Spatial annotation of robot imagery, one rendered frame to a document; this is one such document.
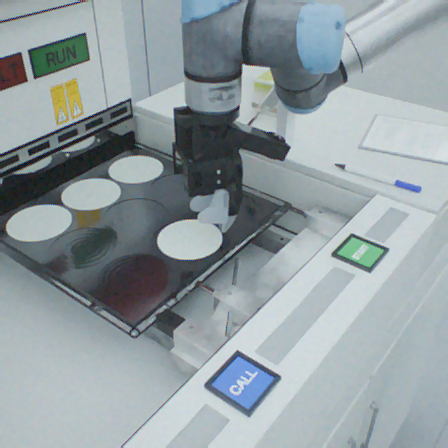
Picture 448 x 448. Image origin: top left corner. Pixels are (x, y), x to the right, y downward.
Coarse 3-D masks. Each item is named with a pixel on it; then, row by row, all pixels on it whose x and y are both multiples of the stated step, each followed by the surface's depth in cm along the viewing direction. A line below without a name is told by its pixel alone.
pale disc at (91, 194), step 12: (84, 180) 96; (96, 180) 96; (72, 192) 93; (84, 192) 93; (96, 192) 93; (108, 192) 93; (120, 192) 93; (72, 204) 90; (84, 204) 90; (96, 204) 90; (108, 204) 90
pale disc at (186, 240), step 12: (168, 228) 85; (180, 228) 85; (192, 228) 84; (204, 228) 84; (216, 228) 84; (168, 240) 82; (180, 240) 82; (192, 240) 82; (204, 240) 82; (216, 240) 82; (168, 252) 80; (180, 252) 80; (192, 252) 80; (204, 252) 80
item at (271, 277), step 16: (304, 240) 85; (320, 240) 85; (288, 256) 82; (304, 256) 82; (256, 272) 79; (272, 272) 79; (288, 272) 79; (240, 288) 76; (256, 288) 76; (272, 288) 76; (208, 320) 71; (224, 320) 71; (176, 352) 67; (192, 368) 66
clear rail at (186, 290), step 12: (288, 204) 90; (276, 216) 87; (264, 228) 85; (240, 240) 82; (252, 240) 83; (228, 252) 79; (216, 264) 77; (204, 276) 75; (192, 288) 74; (168, 300) 71; (180, 300) 72; (156, 312) 69; (144, 324) 68; (132, 336) 67
